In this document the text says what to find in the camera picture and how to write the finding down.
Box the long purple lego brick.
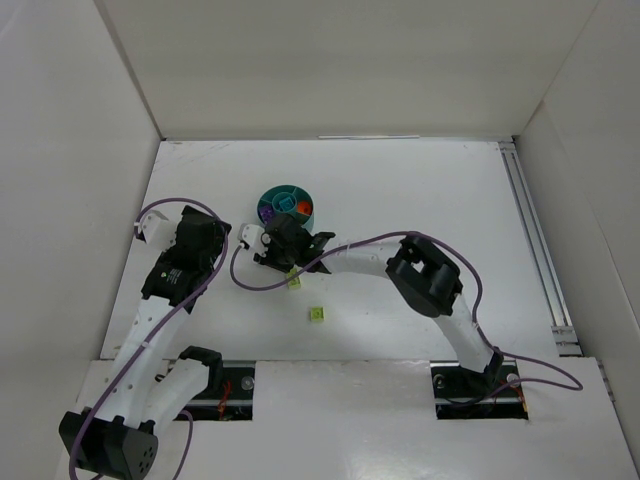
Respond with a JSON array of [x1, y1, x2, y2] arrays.
[[258, 205, 276, 225]]

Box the orange round lego piece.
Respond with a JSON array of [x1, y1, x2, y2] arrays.
[[297, 201, 313, 216]]

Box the long teal lego brick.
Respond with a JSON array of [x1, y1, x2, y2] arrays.
[[277, 196, 297, 213]]

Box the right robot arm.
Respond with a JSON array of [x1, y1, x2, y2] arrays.
[[239, 214, 503, 384]]

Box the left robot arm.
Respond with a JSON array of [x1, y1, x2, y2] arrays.
[[59, 198, 231, 479]]

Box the green lego brick left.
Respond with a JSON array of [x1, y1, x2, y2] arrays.
[[286, 268, 301, 290]]

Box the green lego brick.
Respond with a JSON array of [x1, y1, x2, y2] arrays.
[[309, 306, 326, 323], [286, 268, 301, 290]]

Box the teal round divided container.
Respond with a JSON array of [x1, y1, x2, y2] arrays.
[[256, 185, 314, 232]]

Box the green lego brick right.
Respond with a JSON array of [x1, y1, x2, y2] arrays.
[[309, 306, 326, 323]]

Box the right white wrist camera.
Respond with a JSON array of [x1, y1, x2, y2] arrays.
[[238, 223, 266, 256]]

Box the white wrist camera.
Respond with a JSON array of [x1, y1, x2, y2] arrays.
[[238, 223, 266, 256], [134, 210, 177, 251]]

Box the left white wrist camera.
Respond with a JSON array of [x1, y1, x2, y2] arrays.
[[134, 210, 177, 251]]

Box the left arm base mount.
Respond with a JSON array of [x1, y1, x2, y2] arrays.
[[184, 361, 256, 422]]

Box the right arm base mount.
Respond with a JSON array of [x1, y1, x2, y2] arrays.
[[430, 361, 529, 420]]

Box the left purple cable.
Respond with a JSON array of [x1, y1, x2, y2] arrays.
[[67, 198, 230, 480]]

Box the purple cable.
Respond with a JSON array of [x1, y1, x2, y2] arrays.
[[67, 198, 230, 480], [229, 230, 585, 401]]

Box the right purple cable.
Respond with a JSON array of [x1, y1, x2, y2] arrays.
[[229, 230, 585, 401]]

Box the aluminium rail right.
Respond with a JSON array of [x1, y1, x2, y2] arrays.
[[498, 140, 583, 357]]

